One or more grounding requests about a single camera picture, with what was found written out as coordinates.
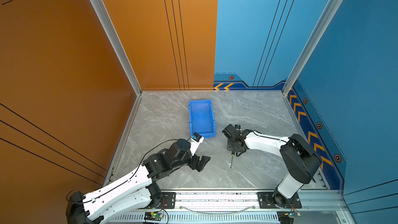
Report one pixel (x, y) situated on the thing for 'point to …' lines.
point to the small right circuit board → (293, 214)
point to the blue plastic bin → (201, 118)
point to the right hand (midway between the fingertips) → (230, 147)
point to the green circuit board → (154, 215)
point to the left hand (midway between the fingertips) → (203, 152)
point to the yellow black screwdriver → (232, 154)
